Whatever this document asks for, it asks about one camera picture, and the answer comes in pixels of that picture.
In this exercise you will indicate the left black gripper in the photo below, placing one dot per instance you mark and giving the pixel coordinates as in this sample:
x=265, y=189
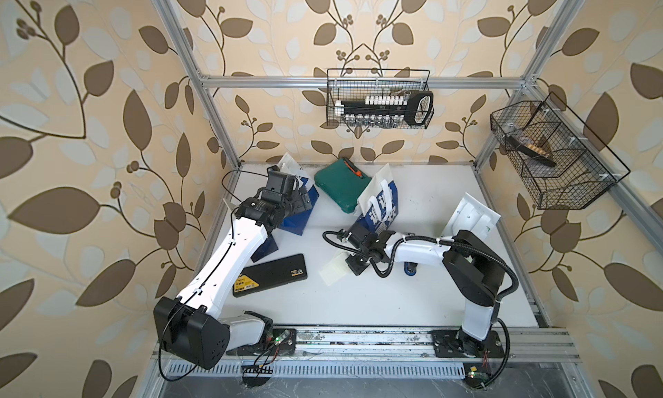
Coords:
x=297, y=205

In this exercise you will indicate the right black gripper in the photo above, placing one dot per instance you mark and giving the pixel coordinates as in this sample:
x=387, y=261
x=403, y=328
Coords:
x=354, y=267

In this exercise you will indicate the blue white bag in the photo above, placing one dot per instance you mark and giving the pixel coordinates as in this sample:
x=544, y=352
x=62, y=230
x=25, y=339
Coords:
x=306, y=196
x=379, y=202

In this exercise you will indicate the blue black stapler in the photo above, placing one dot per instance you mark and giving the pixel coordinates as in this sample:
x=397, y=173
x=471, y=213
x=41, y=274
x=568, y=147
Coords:
x=410, y=268

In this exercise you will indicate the white receipt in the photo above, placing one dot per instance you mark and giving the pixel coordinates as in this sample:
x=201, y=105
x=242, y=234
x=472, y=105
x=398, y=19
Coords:
x=334, y=270

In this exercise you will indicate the green white bag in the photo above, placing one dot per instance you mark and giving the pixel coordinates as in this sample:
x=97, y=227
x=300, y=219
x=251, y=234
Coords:
x=473, y=216

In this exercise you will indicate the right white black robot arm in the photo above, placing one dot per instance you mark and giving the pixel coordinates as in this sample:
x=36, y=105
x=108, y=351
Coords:
x=479, y=274

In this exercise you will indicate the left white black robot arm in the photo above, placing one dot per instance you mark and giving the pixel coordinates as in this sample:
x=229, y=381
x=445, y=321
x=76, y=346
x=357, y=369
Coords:
x=191, y=326

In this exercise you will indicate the green plastic tool case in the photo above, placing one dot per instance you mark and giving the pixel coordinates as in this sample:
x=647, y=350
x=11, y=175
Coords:
x=341, y=185

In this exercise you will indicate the black flat box yellow label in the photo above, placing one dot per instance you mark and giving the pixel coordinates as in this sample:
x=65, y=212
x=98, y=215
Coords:
x=270, y=275

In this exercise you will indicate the black socket tool set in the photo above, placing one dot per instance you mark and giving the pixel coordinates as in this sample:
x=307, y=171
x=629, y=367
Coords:
x=406, y=109

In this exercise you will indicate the dark object in right basket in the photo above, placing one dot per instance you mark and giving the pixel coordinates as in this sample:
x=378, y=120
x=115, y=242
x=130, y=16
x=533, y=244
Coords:
x=531, y=151

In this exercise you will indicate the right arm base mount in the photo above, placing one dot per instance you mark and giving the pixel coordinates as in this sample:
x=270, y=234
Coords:
x=456, y=343

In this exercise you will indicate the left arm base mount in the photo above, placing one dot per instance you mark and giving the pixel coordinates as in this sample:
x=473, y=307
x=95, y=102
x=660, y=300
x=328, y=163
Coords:
x=253, y=333

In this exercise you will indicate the back wire basket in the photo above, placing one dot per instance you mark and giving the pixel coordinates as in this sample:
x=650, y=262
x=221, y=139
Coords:
x=356, y=83

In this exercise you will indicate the wire basket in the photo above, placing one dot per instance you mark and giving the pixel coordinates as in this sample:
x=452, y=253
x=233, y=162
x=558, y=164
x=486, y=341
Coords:
x=356, y=83
x=586, y=166

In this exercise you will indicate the right wire basket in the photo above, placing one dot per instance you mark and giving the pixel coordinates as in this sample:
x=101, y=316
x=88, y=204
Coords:
x=586, y=166

